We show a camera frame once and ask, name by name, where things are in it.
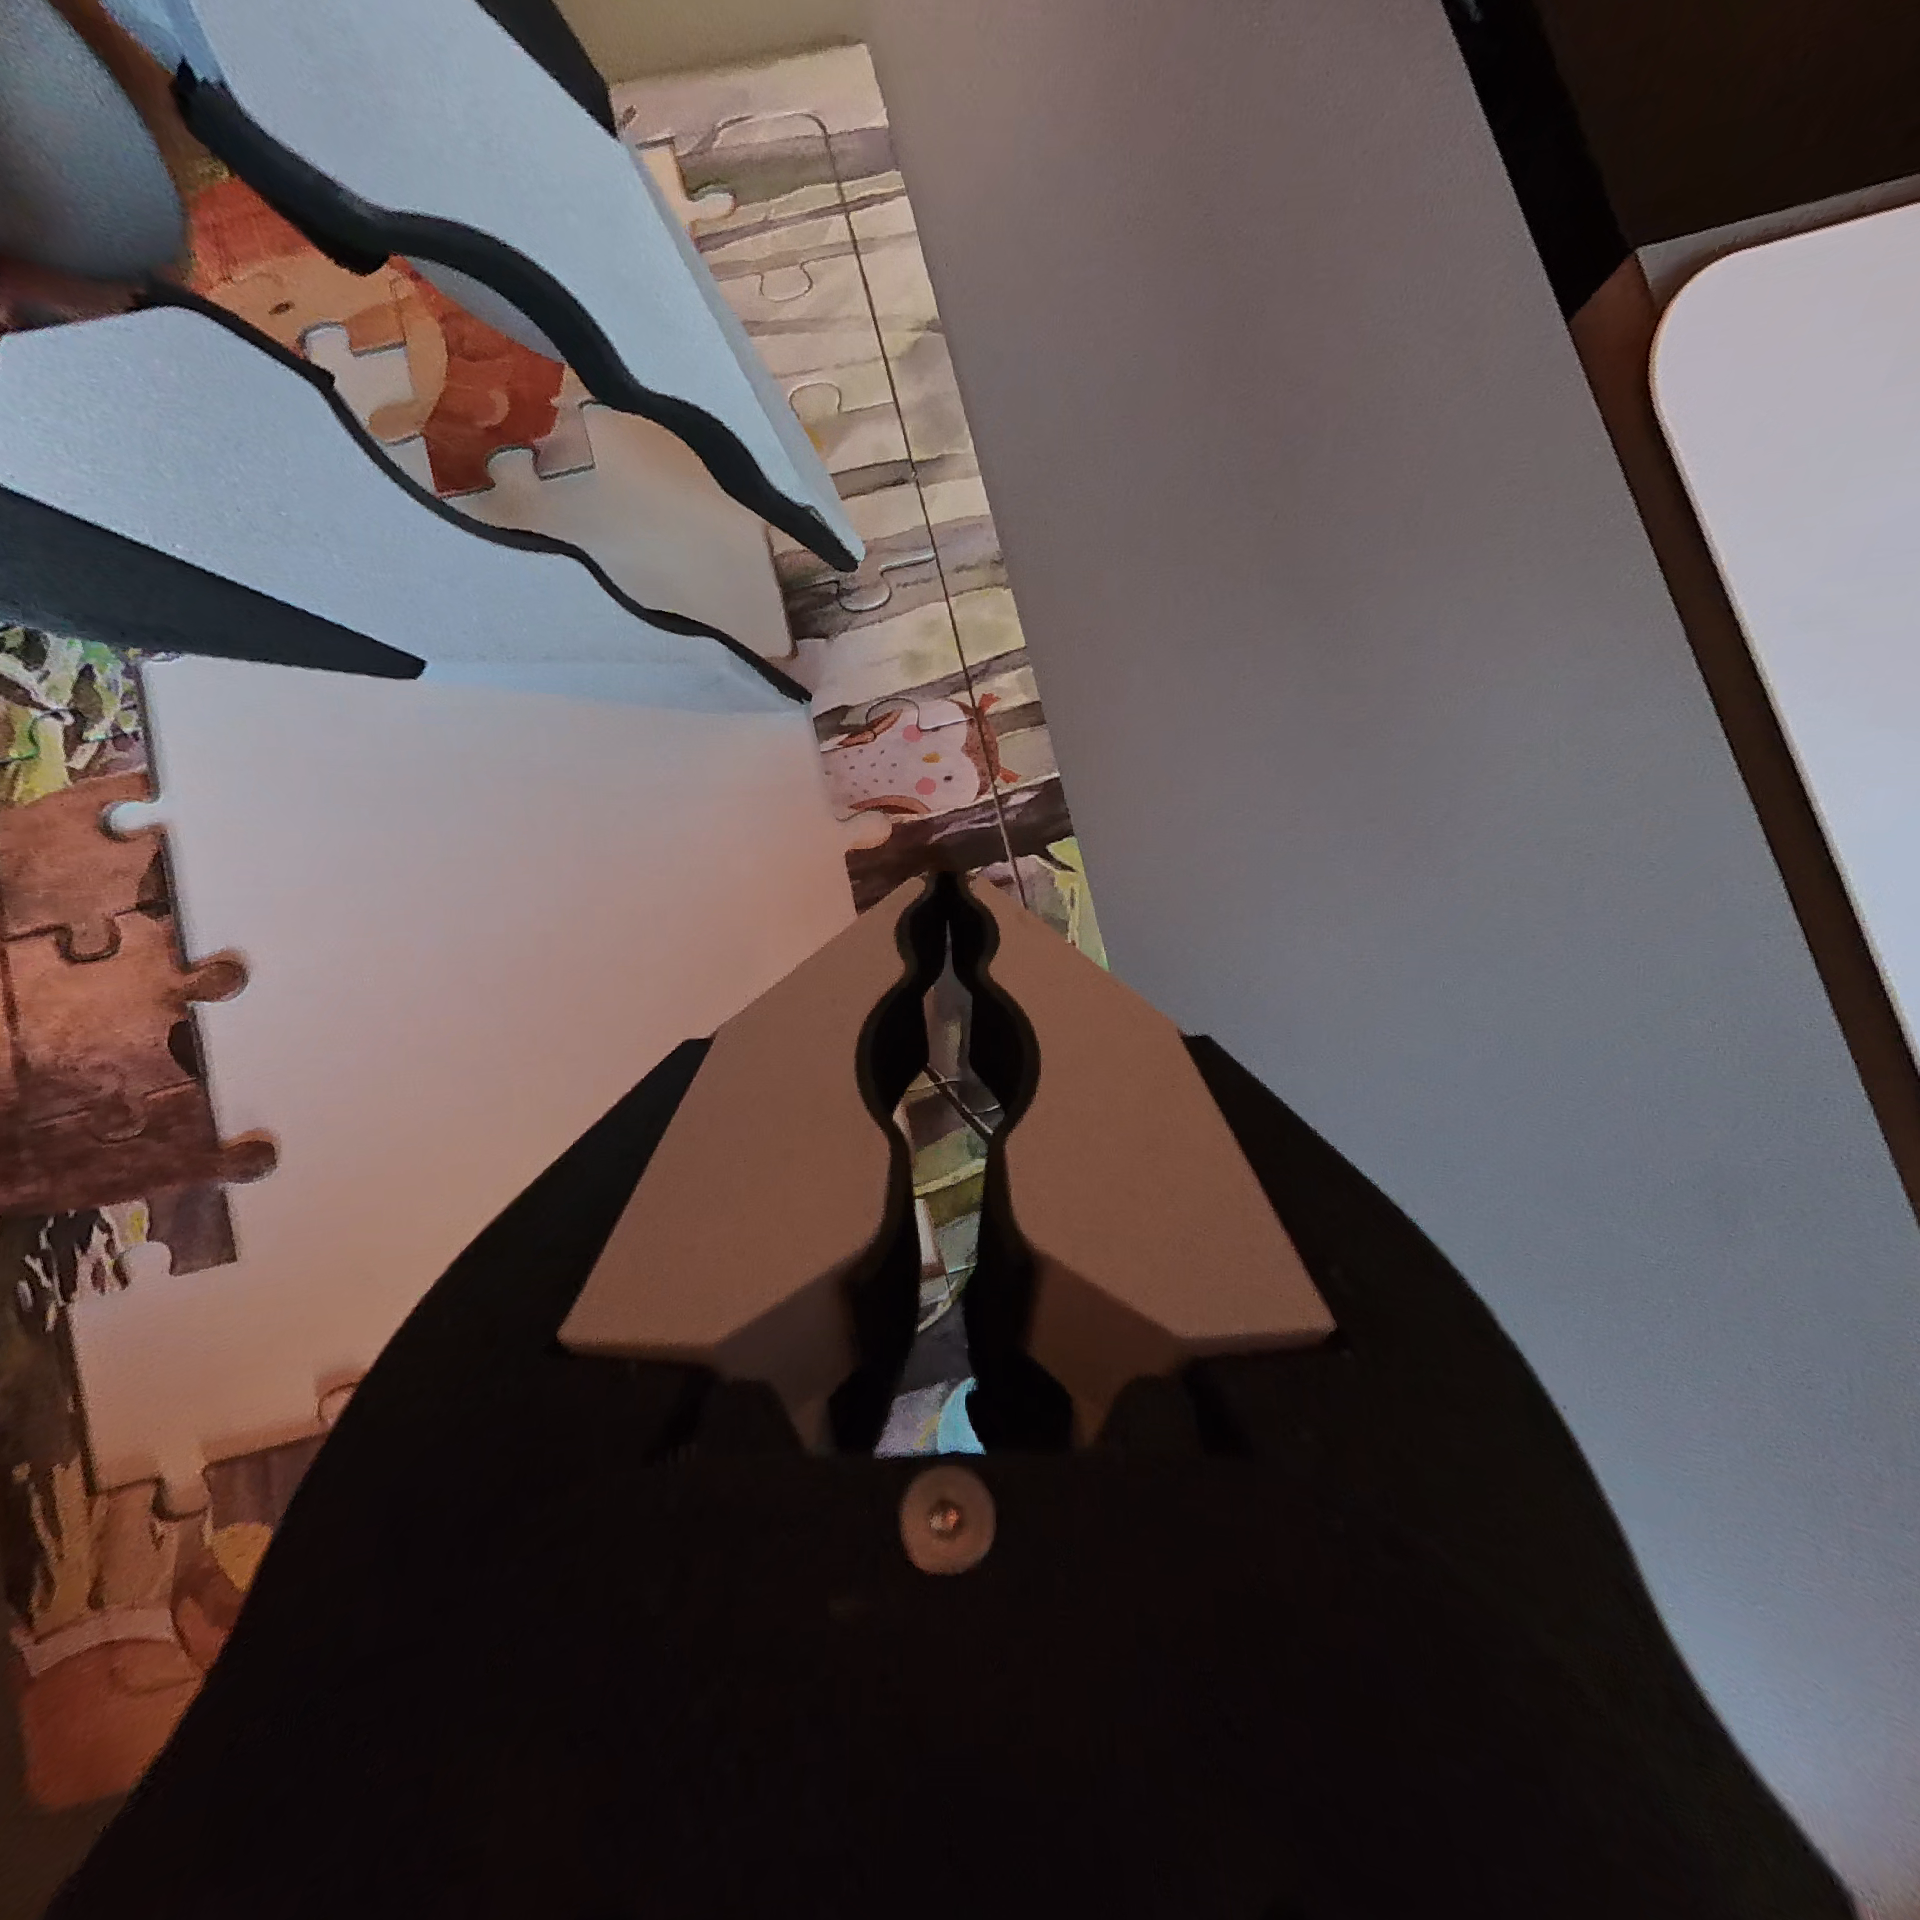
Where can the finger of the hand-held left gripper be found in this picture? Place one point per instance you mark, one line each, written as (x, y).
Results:
(221, 481)
(447, 134)

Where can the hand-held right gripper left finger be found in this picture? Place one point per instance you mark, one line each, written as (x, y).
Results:
(747, 1202)

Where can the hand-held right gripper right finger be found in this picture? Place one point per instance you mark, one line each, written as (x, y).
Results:
(1144, 1202)

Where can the jigsaw puzzle board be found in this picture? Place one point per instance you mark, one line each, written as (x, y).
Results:
(497, 974)

